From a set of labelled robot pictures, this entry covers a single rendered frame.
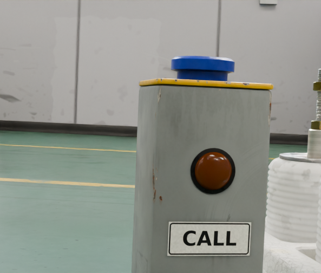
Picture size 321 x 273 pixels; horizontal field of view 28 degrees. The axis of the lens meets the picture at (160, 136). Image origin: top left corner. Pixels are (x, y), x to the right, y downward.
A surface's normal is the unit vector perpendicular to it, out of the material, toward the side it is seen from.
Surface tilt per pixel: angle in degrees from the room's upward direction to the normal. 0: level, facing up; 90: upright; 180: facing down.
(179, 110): 90
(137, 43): 90
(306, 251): 90
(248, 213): 90
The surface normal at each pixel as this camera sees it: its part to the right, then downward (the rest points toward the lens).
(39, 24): -0.09, 0.05
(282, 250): 0.04, -1.00
